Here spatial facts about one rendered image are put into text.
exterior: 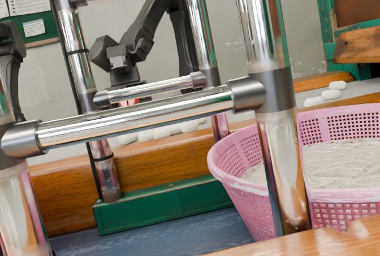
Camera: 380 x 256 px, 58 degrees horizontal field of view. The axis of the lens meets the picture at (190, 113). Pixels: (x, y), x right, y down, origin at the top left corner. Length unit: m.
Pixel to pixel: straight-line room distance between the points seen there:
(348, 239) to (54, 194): 0.38
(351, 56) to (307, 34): 2.05
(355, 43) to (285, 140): 0.64
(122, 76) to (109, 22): 1.93
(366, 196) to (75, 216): 0.37
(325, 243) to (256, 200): 0.09
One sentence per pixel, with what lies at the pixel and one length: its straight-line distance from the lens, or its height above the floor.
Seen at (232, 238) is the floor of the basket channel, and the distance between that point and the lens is 0.39.
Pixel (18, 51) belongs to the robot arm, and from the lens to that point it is 1.29.
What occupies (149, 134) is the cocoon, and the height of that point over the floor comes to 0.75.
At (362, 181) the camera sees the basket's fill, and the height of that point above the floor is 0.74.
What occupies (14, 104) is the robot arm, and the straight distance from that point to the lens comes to 1.20.
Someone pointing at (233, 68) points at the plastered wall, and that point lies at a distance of 2.71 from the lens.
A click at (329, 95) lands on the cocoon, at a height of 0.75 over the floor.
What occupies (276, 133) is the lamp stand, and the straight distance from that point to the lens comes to 0.19.
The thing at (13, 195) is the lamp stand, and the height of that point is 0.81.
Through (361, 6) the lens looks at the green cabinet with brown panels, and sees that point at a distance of 0.90.
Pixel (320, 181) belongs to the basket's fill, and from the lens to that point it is 0.33.
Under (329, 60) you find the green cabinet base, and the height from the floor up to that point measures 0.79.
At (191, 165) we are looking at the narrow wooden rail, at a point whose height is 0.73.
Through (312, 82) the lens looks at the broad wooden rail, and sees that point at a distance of 0.89.
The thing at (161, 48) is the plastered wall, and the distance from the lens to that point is 2.69.
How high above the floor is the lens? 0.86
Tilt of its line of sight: 8 degrees down
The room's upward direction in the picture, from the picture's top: 11 degrees counter-clockwise
